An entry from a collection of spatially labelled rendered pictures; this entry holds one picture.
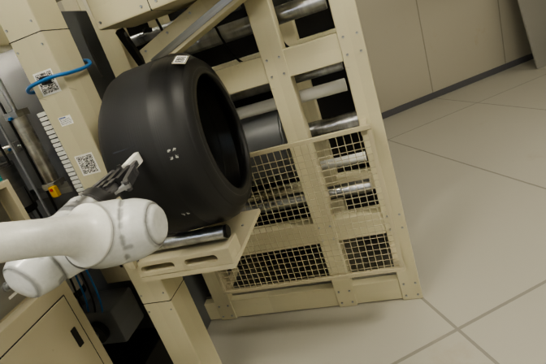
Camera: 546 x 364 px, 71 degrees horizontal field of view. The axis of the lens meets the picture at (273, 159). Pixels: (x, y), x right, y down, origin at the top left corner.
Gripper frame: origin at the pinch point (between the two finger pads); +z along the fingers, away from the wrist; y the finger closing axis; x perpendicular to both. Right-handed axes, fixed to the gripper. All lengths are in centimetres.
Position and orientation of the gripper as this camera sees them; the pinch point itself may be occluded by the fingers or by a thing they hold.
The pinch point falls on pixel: (132, 163)
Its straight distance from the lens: 106.4
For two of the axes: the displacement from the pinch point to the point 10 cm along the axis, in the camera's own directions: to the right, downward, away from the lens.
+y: -9.3, 2.2, 2.8
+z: 1.4, -4.9, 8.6
